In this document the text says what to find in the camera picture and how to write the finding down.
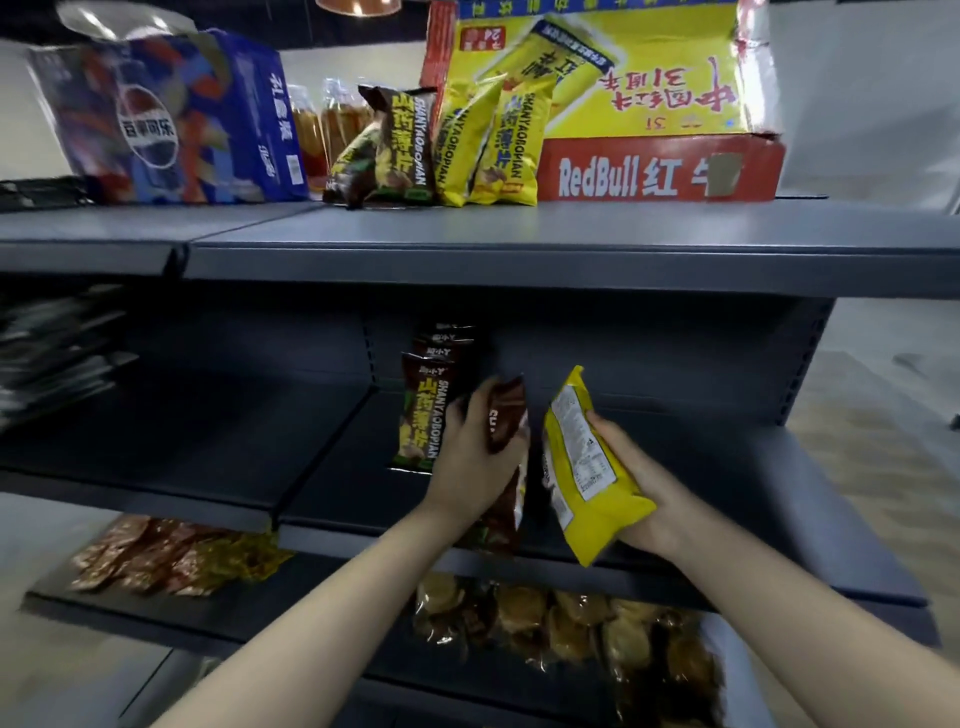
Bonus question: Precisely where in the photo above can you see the person's right hand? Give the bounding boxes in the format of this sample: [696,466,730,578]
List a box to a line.
[584,410,704,562]

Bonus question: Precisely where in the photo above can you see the person's left hand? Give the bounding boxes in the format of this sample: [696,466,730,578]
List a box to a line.
[419,377,532,528]

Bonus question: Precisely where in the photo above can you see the yellow snack packet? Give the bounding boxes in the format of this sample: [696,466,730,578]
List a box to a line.
[541,364,660,570]
[467,74,561,208]
[432,72,511,209]

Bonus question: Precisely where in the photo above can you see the dark grey metal shelf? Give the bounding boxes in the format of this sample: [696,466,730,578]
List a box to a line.
[0,197,960,728]

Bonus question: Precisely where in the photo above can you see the person's left forearm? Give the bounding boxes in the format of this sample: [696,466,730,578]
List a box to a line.
[152,502,472,728]

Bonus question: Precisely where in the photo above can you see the person's right forearm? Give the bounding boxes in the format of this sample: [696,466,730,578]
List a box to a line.
[658,517,960,728]

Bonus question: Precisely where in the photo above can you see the orange wrapped snacks on shelf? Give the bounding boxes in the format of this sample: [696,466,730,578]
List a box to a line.
[182,527,296,587]

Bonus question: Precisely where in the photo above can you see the pile of wrapped pastries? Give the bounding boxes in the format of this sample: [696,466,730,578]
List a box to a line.
[411,572,727,728]

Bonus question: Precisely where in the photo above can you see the pile of red-brown foil packets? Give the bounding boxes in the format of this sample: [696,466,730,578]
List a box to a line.
[70,515,227,598]

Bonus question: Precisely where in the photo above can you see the red carton with white lettering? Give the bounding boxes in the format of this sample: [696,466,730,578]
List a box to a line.
[535,132,788,203]

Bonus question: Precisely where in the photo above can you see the pack of orange drink bottles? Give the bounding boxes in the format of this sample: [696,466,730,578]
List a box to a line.
[286,76,375,190]

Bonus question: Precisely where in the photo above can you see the yellow printed carton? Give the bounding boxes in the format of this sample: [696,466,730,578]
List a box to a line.
[419,0,786,141]

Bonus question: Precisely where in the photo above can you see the blue drink carton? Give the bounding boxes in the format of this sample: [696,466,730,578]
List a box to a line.
[25,0,311,206]

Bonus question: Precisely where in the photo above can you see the copper pendant lamp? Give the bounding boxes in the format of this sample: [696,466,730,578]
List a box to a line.
[314,0,405,19]

